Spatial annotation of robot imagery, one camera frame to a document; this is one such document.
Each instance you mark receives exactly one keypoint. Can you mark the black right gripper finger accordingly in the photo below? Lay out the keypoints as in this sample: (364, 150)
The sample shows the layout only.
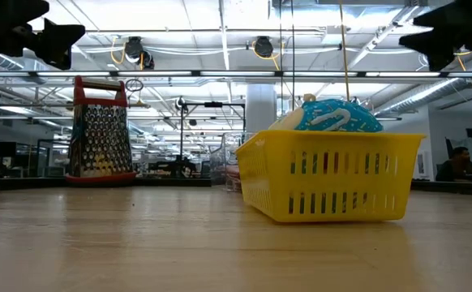
(438, 46)

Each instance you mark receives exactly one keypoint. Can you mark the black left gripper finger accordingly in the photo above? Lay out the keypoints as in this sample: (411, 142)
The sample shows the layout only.
(61, 44)

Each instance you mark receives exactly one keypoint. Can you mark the blue icing toy donut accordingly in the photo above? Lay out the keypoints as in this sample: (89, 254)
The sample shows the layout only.
(341, 115)

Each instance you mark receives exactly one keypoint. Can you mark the cream toy donut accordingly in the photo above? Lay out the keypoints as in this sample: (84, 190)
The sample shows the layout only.
(310, 97)

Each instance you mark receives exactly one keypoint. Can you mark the metal overhead bar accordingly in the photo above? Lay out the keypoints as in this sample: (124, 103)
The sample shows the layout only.
(159, 73)

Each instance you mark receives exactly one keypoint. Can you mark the black monitor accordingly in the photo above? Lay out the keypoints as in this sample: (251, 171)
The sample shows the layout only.
(1, 149)

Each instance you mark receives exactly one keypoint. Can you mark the person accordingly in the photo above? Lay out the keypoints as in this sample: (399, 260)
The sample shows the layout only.
(459, 166)

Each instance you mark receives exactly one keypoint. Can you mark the yellow plastic basket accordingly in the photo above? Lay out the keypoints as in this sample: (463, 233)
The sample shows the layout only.
(333, 182)

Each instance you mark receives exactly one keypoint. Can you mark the white building pillar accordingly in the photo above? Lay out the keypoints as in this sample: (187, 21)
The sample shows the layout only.
(260, 107)

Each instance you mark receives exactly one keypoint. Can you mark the clear plastic container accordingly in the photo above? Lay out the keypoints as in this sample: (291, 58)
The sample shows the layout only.
(224, 154)

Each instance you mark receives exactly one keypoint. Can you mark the silver ventilation duct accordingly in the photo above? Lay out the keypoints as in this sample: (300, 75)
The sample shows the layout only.
(422, 95)

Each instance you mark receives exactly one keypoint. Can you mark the black gantry frame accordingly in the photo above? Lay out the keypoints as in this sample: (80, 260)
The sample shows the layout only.
(213, 104)

